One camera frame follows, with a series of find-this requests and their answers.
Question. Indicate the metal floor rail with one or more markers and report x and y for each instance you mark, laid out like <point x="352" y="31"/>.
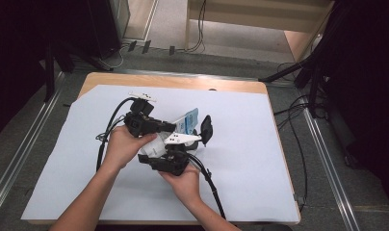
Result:
<point x="19" y="150"/>
<point x="330" y="173"/>
<point x="183" y="74"/>

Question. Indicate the dark cabinet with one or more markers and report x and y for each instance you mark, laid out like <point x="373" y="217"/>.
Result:
<point x="102" y="25"/>

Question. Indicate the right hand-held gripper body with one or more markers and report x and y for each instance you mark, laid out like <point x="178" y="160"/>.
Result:
<point x="170" y="162"/>

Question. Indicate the white paper sheet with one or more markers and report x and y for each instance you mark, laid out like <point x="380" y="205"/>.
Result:
<point x="247" y="166"/>

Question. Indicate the person's left hand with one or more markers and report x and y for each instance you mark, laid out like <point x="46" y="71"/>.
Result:
<point x="120" y="147"/>

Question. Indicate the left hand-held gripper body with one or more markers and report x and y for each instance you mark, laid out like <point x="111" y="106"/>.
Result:
<point x="141" y="123"/>

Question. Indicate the person's right hand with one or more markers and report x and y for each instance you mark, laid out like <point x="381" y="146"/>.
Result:
<point x="186" y="186"/>

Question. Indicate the small grey plug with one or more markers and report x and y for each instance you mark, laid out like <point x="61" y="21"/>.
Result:
<point x="300" y="199"/>

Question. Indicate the light wooden bench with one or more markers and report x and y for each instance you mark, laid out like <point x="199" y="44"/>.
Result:
<point x="247" y="22"/>

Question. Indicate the white and blue refill pouch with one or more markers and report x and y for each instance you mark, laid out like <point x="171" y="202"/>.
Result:
<point x="189" y="122"/>

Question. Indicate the black metal stand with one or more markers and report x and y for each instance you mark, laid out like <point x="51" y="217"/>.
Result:
<point x="313" y="89"/>

